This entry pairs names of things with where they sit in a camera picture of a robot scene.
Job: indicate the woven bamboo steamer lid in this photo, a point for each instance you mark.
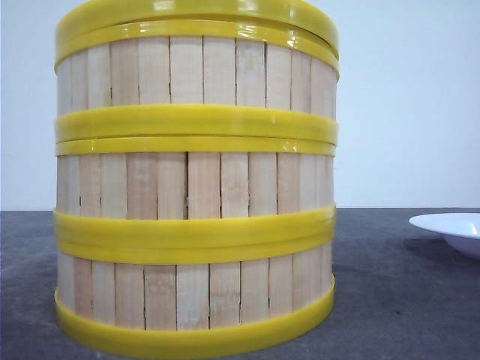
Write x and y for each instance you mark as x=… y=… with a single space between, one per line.
x=93 y=15

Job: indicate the front bamboo steamer basket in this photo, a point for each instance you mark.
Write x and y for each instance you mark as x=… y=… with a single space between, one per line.
x=198 y=311

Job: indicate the white plate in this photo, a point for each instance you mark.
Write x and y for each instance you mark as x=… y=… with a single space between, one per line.
x=460 y=230

